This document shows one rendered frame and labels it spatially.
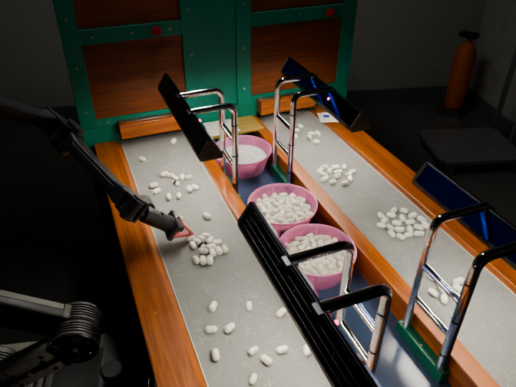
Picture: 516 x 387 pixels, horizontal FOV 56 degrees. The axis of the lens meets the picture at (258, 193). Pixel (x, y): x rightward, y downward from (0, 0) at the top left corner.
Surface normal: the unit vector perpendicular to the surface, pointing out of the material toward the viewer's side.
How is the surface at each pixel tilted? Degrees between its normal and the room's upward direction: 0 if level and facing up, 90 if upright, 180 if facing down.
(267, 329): 0
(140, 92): 90
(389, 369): 0
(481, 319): 0
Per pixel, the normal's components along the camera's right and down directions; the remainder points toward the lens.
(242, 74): 0.37, 0.53
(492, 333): 0.00, -0.82
